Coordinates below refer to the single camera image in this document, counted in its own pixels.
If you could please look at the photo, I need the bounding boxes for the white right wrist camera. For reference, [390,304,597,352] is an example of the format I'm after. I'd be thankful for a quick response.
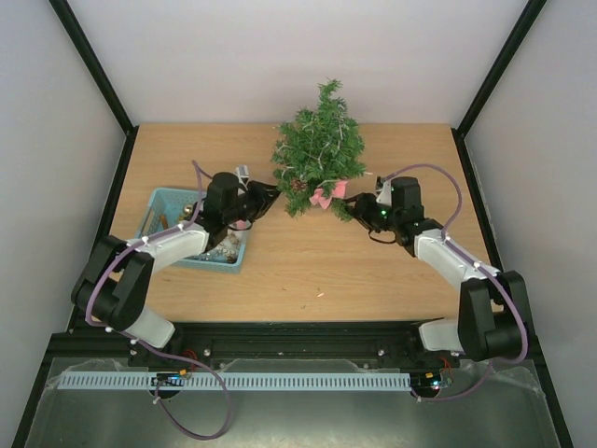
[375,175,393,206]

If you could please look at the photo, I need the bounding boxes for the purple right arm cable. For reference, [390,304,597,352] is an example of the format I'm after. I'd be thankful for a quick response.
[377,162,533,403]

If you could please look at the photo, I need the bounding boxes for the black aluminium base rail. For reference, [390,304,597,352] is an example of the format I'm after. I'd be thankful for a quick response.
[44,319,545,374]

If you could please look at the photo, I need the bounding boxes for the pink felt ornament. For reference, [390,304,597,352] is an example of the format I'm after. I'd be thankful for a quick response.
[310,180,348,210]

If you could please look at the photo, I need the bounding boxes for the pine cone ornament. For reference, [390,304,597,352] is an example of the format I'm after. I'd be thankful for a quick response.
[290,178,308,192]

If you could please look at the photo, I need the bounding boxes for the light blue plastic basket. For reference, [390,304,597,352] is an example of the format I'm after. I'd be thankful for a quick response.
[135,188,250,273]

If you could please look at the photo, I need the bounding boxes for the light blue cable duct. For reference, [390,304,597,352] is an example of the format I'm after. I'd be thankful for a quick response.
[57,371,411,392]

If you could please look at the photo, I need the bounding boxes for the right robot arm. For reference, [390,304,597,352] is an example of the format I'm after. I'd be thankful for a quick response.
[346,176,534,366]

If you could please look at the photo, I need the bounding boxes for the small green christmas tree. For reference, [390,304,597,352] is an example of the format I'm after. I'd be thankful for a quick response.
[271,78,366,222]

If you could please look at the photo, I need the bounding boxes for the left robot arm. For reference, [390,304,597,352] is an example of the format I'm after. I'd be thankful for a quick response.
[71,172,280,349]

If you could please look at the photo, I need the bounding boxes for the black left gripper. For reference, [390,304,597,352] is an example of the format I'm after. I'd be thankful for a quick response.
[225,179,282,224]

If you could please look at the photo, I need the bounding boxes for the clear fairy light string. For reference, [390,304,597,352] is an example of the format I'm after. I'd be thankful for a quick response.
[274,109,374,188]

